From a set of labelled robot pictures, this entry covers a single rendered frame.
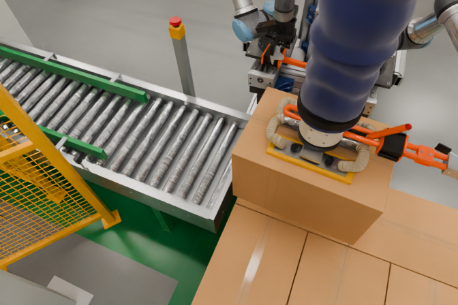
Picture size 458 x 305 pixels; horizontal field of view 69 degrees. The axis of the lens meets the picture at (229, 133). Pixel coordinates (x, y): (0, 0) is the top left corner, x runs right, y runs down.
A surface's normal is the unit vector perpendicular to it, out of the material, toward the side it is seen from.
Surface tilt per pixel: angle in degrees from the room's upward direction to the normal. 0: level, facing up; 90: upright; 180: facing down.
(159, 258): 0
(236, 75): 0
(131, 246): 0
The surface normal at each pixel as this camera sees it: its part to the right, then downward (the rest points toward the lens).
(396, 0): 0.17, 0.92
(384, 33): 0.24, 0.80
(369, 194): -0.03, -0.57
